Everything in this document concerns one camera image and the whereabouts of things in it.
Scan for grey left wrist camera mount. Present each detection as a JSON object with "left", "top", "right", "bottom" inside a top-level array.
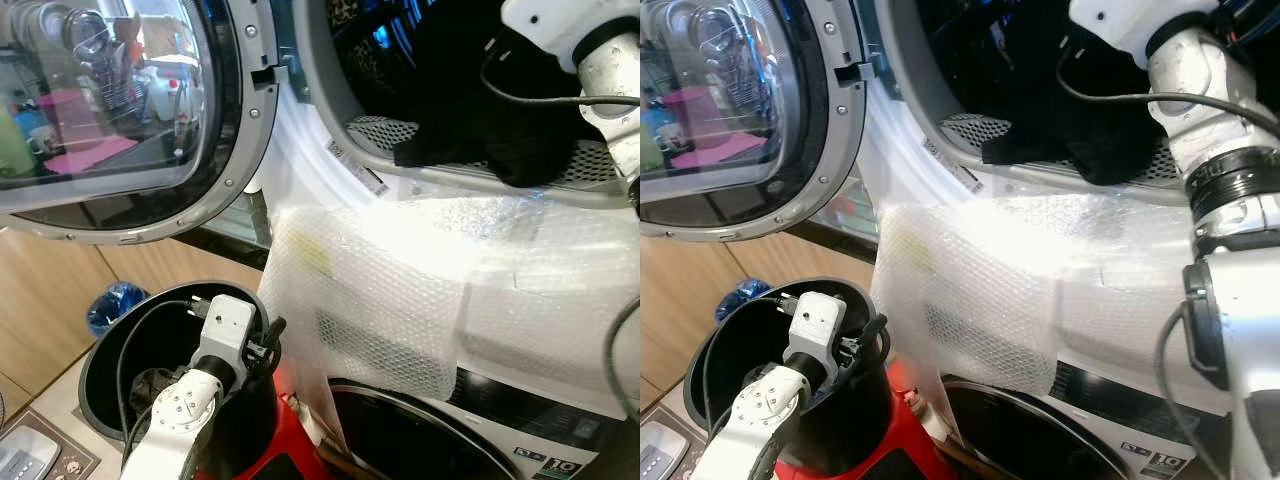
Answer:
[
  {"left": 782, "top": 291, "right": 850, "bottom": 365},
  {"left": 194, "top": 294, "right": 259, "bottom": 368}
]

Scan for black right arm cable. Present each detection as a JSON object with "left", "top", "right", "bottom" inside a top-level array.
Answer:
[
  {"left": 1054, "top": 48, "right": 1280, "bottom": 139},
  {"left": 479, "top": 34, "right": 641, "bottom": 109}
]

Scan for black round laundry bucket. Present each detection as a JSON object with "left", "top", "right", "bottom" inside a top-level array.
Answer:
[
  {"left": 78, "top": 280, "right": 283, "bottom": 480},
  {"left": 683, "top": 277, "right": 895, "bottom": 480}
]

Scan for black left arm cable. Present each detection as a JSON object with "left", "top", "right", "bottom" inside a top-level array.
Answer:
[
  {"left": 699, "top": 294, "right": 803, "bottom": 473},
  {"left": 114, "top": 299, "right": 217, "bottom": 473}
]

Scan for clear bubble wrap sheet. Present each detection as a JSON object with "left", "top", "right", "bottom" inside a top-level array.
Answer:
[
  {"left": 870, "top": 197, "right": 1217, "bottom": 398},
  {"left": 258, "top": 197, "right": 641, "bottom": 403}
]

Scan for round glass dryer door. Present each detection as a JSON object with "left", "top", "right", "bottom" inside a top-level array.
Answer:
[
  {"left": 640, "top": 0, "right": 870, "bottom": 242},
  {"left": 0, "top": 0, "right": 282, "bottom": 245}
]

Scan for grey perforated lint filter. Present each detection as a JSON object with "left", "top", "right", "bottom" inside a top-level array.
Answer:
[
  {"left": 934, "top": 111, "right": 1188, "bottom": 188},
  {"left": 345, "top": 114, "right": 633, "bottom": 192}
]

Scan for white front-load washer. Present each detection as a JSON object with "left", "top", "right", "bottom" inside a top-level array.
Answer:
[
  {"left": 940, "top": 358, "right": 1243, "bottom": 480},
  {"left": 328, "top": 364, "right": 641, "bottom": 480}
]

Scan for white barcode label sticker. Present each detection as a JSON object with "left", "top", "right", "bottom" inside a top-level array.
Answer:
[
  {"left": 324, "top": 139, "right": 392, "bottom": 198},
  {"left": 917, "top": 137, "right": 987, "bottom": 195}
]

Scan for red stool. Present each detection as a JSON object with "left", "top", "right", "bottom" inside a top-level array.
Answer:
[
  {"left": 868, "top": 384, "right": 957, "bottom": 480},
  {"left": 195, "top": 388, "right": 333, "bottom": 480}
]

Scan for dark round washer door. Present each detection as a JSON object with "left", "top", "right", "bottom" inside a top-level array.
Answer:
[
  {"left": 940, "top": 377, "right": 1133, "bottom": 480},
  {"left": 328, "top": 377, "right": 523, "bottom": 480}
]

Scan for blue plastic bag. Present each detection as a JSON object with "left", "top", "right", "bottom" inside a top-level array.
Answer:
[
  {"left": 714, "top": 277, "right": 772, "bottom": 322},
  {"left": 87, "top": 282, "right": 150, "bottom": 337}
]

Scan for white dryer with steel drum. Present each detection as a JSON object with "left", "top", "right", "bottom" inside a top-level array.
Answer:
[
  {"left": 830, "top": 0, "right": 1280, "bottom": 233},
  {"left": 245, "top": 0, "right": 641, "bottom": 251}
]

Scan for black clothes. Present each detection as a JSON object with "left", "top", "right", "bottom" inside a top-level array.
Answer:
[
  {"left": 392, "top": 18, "right": 603, "bottom": 190},
  {"left": 980, "top": 18, "right": 1163, "bottom": 187}
]

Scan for dark printed garment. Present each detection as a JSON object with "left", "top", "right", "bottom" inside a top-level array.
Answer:
[{"left": 130, "top": 367, "right": 178, "bottom": 408}]

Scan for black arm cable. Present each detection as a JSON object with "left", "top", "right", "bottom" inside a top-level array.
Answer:
[
  {"left": 114, "top": 299, "right": 217, "bottom": 473},
  {"left": 479, "top": 34, "right": 641, "bottom": 109},
  {"left": 1054, "top": 48, "right": 1280, "bottom": 139},
  {"left": 699, "top": 294, "right": 803, "bottom": 473}
]

